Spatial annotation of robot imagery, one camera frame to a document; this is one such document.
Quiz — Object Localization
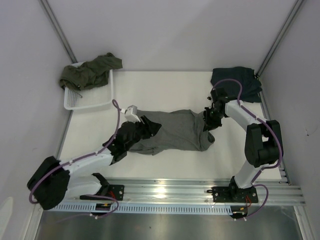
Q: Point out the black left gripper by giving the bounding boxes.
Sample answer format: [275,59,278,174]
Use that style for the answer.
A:
[125,115,162,151]

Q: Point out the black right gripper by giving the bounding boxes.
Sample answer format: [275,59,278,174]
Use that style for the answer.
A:
[204,106,225,133]

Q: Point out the grey shorts with drawstring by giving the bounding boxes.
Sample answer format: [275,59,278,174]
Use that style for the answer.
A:
[129,109,215,156]

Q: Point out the dark navy shorts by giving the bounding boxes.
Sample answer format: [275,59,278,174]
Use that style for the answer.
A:
[210,66,262,103]

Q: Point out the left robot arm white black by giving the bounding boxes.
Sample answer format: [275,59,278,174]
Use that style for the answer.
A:
[27,115,162,210]

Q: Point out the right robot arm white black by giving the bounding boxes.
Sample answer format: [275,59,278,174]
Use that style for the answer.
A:
[203,88,283,202]

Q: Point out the olive green shorts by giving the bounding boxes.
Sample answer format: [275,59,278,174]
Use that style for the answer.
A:
[59,52,123,91]

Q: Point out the white plastic basket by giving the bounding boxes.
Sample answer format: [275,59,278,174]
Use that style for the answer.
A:
[63,70,114,111]

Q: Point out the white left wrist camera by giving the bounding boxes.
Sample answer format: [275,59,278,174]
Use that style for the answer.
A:
[121,105,141,123]

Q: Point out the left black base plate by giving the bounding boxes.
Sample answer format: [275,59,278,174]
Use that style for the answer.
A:
[80,184,125,201]

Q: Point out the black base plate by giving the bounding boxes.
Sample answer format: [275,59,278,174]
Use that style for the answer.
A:
[212,186,259,203]
[80,184,125,201]

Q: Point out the aluminium mounting rail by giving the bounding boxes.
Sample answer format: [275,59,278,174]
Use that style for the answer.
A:
[33,178,306,206]

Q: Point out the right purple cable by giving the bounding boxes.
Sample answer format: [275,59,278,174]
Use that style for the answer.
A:
[211,78,285,221]

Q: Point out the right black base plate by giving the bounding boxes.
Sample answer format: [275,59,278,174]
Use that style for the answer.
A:
[212,186,259,203]

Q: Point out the slotted grey cable duct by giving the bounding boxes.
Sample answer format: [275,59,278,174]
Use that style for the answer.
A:
[51,202,232,216]

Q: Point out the right aluminium corner post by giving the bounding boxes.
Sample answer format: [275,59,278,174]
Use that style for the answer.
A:
[254,0,307,78]

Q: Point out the aluminium corner post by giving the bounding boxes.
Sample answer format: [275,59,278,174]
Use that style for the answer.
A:
[254,0,307,78]
[38,0,78,64]

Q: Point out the left aluminium corner post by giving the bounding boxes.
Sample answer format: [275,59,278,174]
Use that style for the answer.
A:
[38,0,78,64]

